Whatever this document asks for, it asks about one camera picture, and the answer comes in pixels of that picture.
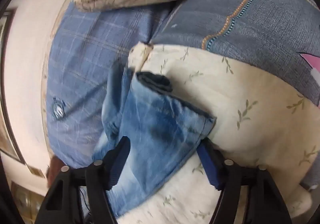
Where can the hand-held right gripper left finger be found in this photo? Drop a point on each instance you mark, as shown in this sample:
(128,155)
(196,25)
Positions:
(117,164)

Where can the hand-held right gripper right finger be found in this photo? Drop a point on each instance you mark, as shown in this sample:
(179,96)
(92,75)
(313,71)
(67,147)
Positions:
(210,164)

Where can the blue denim pants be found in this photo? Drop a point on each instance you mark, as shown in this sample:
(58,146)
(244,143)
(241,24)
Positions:
(155,134)

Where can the cream leaf-print quilt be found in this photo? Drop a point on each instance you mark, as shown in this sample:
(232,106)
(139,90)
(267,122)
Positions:
(250,126)

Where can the dark brown furniture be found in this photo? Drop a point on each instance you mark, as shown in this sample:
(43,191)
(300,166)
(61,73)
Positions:
(53,167)

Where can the blue plaid pillow with emblem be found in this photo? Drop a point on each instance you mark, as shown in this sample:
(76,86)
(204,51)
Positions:
(82,64)

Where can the grey patterned bed sheet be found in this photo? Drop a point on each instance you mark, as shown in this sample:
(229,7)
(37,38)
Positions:
(262,19)

